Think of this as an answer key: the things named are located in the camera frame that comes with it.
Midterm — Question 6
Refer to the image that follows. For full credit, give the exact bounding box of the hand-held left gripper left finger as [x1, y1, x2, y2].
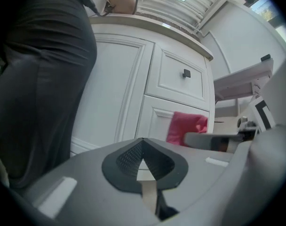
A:
[8, 137, 158, 226]

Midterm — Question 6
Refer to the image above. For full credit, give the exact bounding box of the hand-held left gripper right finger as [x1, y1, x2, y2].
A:
[142, 137, 271, 226]

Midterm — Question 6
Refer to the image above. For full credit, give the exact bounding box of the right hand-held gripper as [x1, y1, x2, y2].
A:
[183, 95, 276, 153]

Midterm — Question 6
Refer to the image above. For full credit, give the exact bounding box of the red cloth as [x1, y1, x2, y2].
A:
[166, 111, 209, 147]

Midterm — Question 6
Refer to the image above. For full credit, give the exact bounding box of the shallow white drawer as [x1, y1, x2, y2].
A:
[134, 94, 211, 148]

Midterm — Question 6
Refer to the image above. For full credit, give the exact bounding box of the tall white drawer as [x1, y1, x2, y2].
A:
[144, 43, 212, 104]

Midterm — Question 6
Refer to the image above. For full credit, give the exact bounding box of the white cabinet door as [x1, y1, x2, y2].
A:
[71, 32, 156, 151]

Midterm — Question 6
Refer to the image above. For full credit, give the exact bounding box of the white vanity cabinet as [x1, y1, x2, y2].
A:
[69, 14, 216, 158]

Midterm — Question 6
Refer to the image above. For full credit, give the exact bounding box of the window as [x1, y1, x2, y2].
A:
[249, 0, 281, 22]

